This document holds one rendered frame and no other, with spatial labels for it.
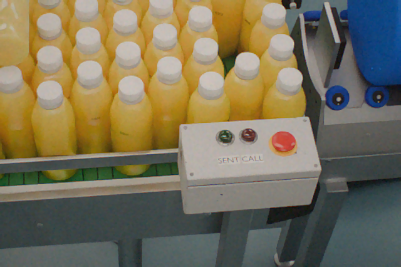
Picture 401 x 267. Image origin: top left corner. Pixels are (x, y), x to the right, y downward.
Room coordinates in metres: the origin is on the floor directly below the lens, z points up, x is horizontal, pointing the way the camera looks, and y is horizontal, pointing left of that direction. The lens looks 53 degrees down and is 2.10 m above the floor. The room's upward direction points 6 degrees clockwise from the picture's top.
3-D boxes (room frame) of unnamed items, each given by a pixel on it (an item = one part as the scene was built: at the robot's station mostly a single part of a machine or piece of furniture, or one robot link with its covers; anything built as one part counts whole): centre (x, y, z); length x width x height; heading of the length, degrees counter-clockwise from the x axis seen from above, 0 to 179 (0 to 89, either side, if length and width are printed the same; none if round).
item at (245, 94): (0.88, -0.06, 0.99); 0.07 x 0.07 x 0.19
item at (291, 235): (1.13, -0.26, 0.31); 0.06 x 0.06 x 0.63; 12
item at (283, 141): (0.73, -0.12, 1.11); 0.04 x 0.04 x 0.01
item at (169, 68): (0.86, 0.07, 1.09); 0.04 x 0.04 x 0.02
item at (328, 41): (1.05, -0.21, 0.99); 0.10 x 0.02 x 0.12; 12
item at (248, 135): (0.74, -0.06, 1.11); 0.02 x 0.02 x 0.01
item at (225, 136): (0.73, -0.03, 1.11); 0.02 x 0.02 x 0.01
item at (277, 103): (0.86, -0.12, 0.99); 0.07 x 0.07 x 0.19
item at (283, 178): (0.72, -0.07, 1.05); 0.20 x 0.10 x 0.10; 102
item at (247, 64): (0.88, -0.06, 1.09); 0.04 x 0.04 x 0.02
